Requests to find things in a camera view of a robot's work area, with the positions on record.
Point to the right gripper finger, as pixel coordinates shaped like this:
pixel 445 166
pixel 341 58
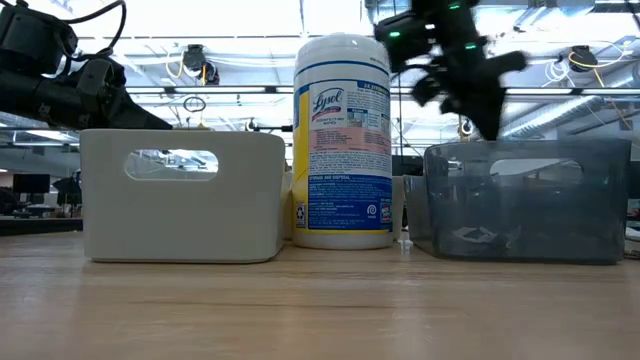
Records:
pixel 457 107
pixel 487 125

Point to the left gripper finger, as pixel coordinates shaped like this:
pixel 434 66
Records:
pixel 140 121

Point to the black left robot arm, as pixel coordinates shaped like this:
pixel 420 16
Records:
pixel 35 45

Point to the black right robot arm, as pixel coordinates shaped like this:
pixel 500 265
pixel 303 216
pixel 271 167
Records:
pixel 450 25

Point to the round black hanging device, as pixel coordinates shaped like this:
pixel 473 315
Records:
pixel 466 129

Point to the black monitor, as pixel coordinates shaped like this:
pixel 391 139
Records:
pixel 31 183

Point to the dark translucent plastic bin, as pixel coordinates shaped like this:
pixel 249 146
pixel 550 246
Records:
pixel 530 200

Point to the horizontal metal beam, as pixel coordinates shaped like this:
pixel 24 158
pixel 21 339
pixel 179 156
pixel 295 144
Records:
pixel 240 90

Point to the Lysol disinfecting wipes canister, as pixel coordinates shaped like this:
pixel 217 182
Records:
pixel 342 150

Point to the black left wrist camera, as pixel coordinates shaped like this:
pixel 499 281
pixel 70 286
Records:
pixel 100 77

